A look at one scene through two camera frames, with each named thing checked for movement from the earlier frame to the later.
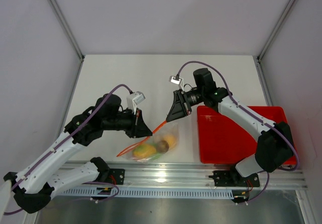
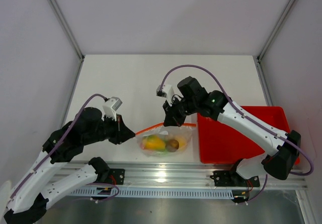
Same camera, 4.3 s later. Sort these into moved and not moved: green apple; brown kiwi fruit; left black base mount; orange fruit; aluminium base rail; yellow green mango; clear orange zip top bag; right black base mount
Moved: orange fruit; yellow green mango; brown kiwi fruit; green apple; clear orange zip top bag
Not moved: aluminium base rail; left black base mount; right black base mount
